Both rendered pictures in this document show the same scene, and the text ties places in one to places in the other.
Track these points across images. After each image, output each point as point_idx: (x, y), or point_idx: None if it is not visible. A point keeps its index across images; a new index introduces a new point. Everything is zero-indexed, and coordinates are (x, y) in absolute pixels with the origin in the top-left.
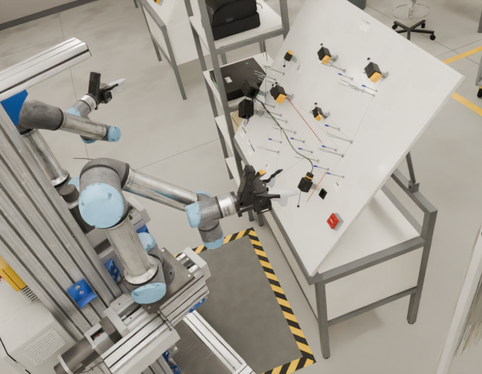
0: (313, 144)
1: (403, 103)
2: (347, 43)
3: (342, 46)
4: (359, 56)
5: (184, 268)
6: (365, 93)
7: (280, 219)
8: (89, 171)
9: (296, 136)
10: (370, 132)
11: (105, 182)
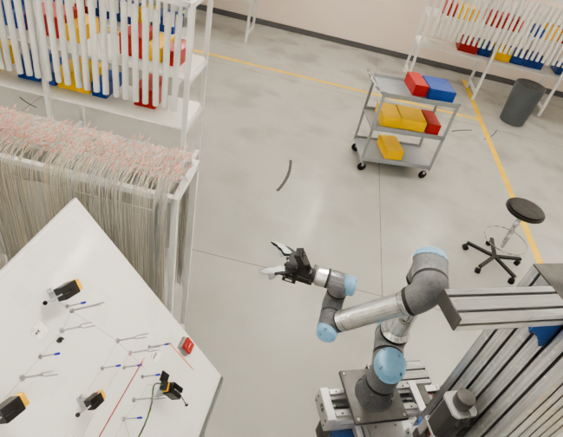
0: (114, 420)
1: (88, 265)
2: None
3: None
4: (6, 348)
5: (345, 382)
6: (66, 326)
7: None
8: (439, 267)
9: None
10: (110, 310)
11: (426, 253)
